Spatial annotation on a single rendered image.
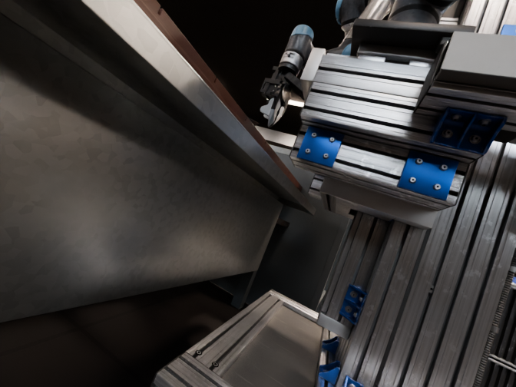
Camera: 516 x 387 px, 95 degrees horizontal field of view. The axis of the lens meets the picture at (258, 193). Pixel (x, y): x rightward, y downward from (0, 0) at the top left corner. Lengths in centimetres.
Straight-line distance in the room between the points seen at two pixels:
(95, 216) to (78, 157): 10
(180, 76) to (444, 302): 72
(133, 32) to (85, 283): 40
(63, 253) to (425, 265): 75
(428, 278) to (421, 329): 12
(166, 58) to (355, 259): 67
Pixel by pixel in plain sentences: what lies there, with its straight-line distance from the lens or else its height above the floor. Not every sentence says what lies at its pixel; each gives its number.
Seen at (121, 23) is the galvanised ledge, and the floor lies 66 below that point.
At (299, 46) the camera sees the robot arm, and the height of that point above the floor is 112.
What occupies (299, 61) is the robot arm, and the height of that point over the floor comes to 108.
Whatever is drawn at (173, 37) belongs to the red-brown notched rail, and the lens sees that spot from 55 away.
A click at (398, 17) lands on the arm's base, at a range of 76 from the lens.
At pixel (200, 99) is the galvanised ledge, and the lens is 31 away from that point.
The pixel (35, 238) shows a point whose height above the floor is 42.
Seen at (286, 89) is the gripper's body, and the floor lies 97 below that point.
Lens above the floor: 56
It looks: 4 degrees up
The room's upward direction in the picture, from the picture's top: 22 degrees clockwise
